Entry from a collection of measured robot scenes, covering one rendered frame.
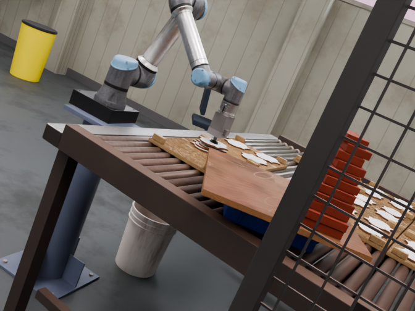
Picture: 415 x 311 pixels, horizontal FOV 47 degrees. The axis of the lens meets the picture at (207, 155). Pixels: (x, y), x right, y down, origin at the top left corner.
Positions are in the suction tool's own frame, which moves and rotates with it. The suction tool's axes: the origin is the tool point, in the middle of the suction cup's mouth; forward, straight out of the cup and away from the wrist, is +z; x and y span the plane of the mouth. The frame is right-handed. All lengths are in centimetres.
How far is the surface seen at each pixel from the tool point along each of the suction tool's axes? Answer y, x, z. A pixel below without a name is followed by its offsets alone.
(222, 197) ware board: -77, -44, -7
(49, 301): -60, 9, 70
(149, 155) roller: -43.4, 2.3, 5.1
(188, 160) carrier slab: -29.1, -6.2, 3.2
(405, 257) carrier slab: -2, -91, 2
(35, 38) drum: 225, 375, 43
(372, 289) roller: -44, -87, 5
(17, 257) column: -23, 65, 96
